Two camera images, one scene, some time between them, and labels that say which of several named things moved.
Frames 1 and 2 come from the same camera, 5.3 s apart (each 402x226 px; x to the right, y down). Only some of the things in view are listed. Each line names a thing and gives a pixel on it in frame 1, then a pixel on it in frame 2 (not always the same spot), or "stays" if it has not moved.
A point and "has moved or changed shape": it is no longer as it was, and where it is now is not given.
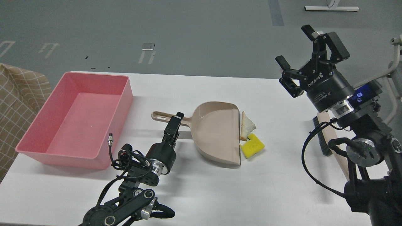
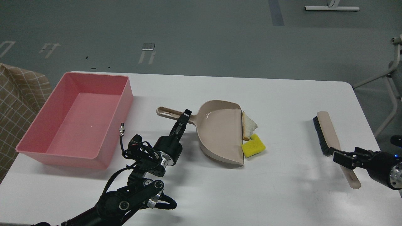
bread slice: x=247 y=126 stays
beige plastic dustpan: x=215 y=129 has moved or changed shape
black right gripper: x=325 y=88 → x=379 y=165
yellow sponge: x=252 y=146 stays
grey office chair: x=396 y=74 stays
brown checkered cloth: x=23 y=91 stays
